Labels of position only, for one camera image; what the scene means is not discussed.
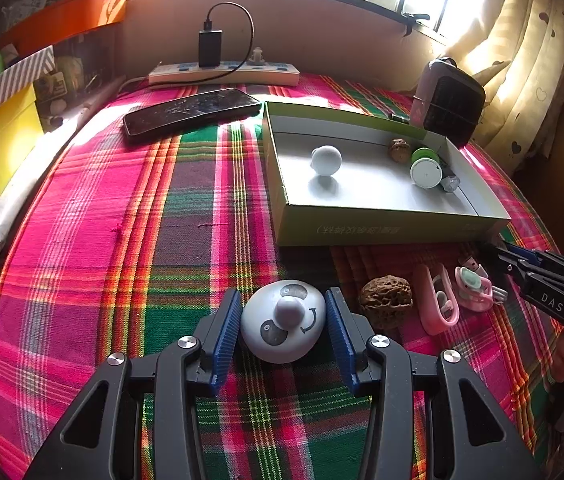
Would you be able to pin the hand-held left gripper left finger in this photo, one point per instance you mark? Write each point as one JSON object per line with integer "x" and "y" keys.
{"x": 227, "y": 340}

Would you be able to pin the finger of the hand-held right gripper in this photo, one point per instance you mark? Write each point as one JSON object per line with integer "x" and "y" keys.
{"x": 527, "y": 255}
{"x": 509, "y": 267}

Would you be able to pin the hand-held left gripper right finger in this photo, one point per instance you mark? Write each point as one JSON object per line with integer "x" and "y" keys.
{"x": 339, "y": 340}

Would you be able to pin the pink clip with green pad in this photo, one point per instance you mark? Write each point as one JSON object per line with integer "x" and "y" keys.
{"x": 472, "y": 282}

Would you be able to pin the white panda-face dome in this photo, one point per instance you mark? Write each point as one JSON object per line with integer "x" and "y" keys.
{"x": 272, "y": 330}

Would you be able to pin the brown walnut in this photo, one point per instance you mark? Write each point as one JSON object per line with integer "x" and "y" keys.
{"x": 386, "y": 302}
{"x": 399, "y": 151}

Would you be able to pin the pink case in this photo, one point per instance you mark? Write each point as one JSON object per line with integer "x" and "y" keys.
{"x": 427, "y": 310}

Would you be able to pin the green and white spool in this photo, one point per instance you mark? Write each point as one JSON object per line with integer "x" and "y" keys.
{"x": 424, "y": 172}

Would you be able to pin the green and white cardboard box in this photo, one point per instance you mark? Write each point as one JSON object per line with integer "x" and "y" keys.
{"x": 372, "y": 195}

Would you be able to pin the white egg-shaped ball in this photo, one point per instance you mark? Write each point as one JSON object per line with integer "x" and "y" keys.
{"x": 326, "y": 160}

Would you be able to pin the plaid cloth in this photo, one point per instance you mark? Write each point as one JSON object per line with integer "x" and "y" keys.
{"x": 112, "y": 260}

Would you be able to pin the small grey desk heater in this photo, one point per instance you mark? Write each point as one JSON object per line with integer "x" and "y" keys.
{"x": 449, "y": 105}

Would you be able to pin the small black cylinder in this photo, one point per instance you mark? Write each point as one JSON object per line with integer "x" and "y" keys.
{"x": 400, "y": 118}

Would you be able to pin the cream heart-print curtain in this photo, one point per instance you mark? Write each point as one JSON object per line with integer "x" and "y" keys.
{"x": 527, "y": 70}

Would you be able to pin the black smartphone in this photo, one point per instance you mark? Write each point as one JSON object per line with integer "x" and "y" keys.
{"x": 189, "y": 112}

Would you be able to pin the white power strip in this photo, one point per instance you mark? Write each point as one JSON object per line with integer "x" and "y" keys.
{"x": 262, "y": 76}

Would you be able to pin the white plug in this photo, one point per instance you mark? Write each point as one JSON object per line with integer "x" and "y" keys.
{"x": 257, "y": 57}

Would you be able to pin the black charger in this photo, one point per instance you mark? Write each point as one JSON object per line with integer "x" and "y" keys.
{"x": 210, "y": 50}

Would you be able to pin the yellow box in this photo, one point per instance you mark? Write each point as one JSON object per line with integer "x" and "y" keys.
{"x": 2, "y": 150}

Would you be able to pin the clear storage container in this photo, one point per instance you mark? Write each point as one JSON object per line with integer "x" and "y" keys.
{"x": 77, "y": 70}

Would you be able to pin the striped box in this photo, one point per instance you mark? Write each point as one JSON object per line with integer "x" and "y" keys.
{"x": 7, "y": 85}

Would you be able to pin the orange tray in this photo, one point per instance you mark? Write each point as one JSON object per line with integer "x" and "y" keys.
{"x": 72, "y": 17}

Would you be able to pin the printed paper cards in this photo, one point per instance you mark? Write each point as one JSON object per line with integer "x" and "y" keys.
{"x": 24, "y": 10}

